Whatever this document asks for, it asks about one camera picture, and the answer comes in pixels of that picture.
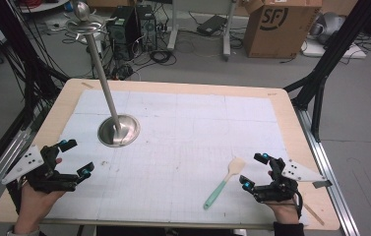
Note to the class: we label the white metal stand frame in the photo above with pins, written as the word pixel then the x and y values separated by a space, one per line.
pixel 227 36

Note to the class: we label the black power strip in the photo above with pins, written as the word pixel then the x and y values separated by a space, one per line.
pixel 123 72

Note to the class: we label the black computer tower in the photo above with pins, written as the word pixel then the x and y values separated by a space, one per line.
pixel 147 28
pixel 124 36

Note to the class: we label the black frame struts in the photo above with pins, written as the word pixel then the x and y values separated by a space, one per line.
pixel 332 55

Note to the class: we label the white grid mat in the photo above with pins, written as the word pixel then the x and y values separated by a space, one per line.
pixel 179 137

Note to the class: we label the white flat board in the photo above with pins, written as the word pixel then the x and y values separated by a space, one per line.
pixel 314 49

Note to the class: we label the grey rounded device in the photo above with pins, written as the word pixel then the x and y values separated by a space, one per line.
pixel 329 26

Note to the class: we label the person's left hand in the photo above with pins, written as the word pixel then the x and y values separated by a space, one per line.
pixel 33 208

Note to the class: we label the flat black device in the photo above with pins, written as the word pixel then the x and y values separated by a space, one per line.
pixel 212 25

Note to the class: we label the person's right hand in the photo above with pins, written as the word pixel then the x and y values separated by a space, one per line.
pixel 286 211

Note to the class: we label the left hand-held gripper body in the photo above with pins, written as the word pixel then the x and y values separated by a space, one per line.
pixel 25 162

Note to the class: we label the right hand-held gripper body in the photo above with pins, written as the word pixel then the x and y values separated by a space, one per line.
pixel 279 191

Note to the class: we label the thin wooden stick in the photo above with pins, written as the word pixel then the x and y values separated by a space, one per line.
pixel 314 213

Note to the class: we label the grey tape piece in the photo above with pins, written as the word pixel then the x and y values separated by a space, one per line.
pixel 322 184

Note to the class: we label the brown cardboard box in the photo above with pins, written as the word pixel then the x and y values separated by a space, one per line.
pixel 281 31

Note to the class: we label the beige tape strip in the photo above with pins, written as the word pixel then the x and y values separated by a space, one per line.
pixel 87 85

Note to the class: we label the metal rack stand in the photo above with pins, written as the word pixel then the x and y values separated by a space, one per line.
pixel 120 131

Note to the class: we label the white round table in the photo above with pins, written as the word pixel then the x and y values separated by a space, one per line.
pixel 42 6

